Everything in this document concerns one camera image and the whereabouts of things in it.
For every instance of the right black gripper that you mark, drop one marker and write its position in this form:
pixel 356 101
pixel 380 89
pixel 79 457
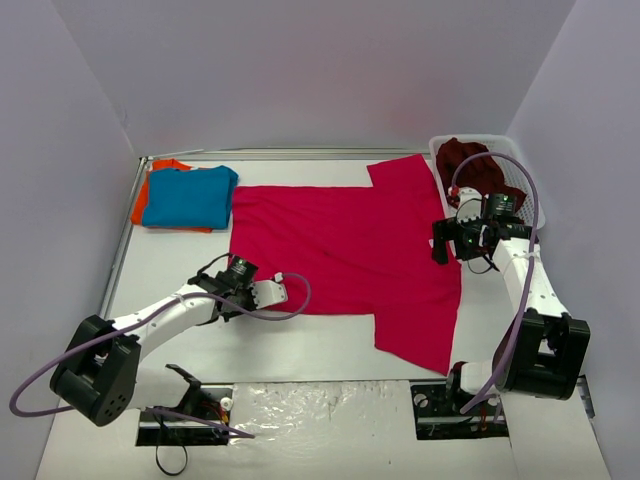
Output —
pixel 445 235

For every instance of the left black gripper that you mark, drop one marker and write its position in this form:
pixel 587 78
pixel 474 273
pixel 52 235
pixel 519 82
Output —
pixel 251 298

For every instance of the magenta t shirt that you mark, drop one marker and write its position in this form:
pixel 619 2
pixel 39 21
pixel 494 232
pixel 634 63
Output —
pixel 363 250

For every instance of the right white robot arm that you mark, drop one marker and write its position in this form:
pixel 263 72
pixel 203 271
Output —
pixel 543 349

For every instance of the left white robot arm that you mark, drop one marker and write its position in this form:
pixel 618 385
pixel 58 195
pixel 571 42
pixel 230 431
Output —
pixel 98 374

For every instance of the dark red t shirt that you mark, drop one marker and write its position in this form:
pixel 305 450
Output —
pixel 482 174

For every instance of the white plastic basket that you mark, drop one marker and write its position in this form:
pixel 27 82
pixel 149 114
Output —
pixel 497 146

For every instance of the blue folded t shirt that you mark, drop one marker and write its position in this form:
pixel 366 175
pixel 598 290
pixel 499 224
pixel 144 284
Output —
pixel 188 199

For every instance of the orange folded t shirt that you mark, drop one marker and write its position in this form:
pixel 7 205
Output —
pixel 141 202

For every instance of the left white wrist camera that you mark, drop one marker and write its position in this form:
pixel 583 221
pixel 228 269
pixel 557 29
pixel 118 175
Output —
pixel 267 293

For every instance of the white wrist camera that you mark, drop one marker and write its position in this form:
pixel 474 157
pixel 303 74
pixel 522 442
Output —
pixel 469 206
pixel 267 293

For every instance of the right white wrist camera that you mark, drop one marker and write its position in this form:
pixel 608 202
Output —
pixel 469 206

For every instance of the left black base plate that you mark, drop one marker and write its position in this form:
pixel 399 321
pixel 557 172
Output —
pixel 214 406

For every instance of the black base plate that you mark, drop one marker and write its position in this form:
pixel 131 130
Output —
pixel 214 406
pixel 437 415

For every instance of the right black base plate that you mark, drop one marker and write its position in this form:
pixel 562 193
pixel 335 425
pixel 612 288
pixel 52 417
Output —
pixel 437 415

